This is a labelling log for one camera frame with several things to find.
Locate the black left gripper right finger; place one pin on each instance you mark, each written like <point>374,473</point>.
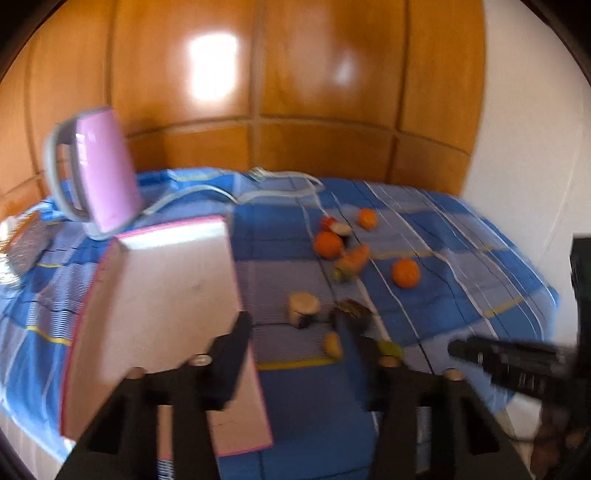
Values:
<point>361,355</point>

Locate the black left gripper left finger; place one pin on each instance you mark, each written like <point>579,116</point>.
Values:
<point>227,353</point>

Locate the green tomato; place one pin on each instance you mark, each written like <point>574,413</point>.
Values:
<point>391,349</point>

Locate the pink white cardboard box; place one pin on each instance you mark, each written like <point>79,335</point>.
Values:
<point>159,296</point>

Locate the red apple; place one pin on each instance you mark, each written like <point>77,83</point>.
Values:
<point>327,222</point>

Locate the yellow small fruit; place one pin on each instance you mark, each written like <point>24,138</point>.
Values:
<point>333,347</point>

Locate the dark brown passion fruit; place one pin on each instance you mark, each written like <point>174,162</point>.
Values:
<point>359,314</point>

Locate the beige mushroom stump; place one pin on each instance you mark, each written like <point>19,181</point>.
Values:
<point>302,309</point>

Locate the orange mandarin right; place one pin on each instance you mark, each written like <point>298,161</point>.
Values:
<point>406,273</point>

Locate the blue plaid tablecloth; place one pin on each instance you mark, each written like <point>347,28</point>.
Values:
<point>426,264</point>

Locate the orange carrot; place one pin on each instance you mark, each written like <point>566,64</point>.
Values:
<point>351,263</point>

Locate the orange mandarin near kettle side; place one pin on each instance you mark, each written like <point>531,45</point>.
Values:
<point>328,245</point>

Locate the orange mandarin far small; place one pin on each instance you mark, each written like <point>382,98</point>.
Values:
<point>368,219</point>

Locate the silver ornate tissue box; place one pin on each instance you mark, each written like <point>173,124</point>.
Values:
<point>24,245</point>

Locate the wooden panelled wardrobe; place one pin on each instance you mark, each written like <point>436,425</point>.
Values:
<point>386,91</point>

